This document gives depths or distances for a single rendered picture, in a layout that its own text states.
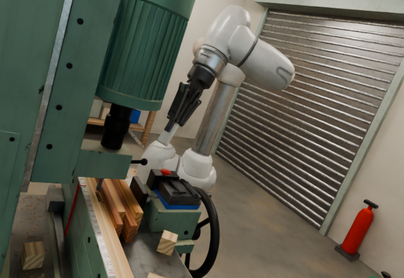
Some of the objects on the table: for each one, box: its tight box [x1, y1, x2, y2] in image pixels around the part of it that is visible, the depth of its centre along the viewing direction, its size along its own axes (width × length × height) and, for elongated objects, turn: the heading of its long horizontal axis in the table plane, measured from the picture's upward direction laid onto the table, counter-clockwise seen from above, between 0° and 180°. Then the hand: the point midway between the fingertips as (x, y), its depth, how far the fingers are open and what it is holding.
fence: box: [70, 176, 116, 278], centre depth 71 cm, size 60×2×6 cm, turn 155°
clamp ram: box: [129, 176, 159, 211], centre depth 79 cm, size 9×8×9 cm
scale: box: [78, 177, 115, 277], centre depth 70 cm, size 50×1×1 cm, turn 155°
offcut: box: [156, 230, 178, 256], centre depth 70 cm, size 3×4×4 cm
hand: (168, 132), depth 82 cm, fingers closed
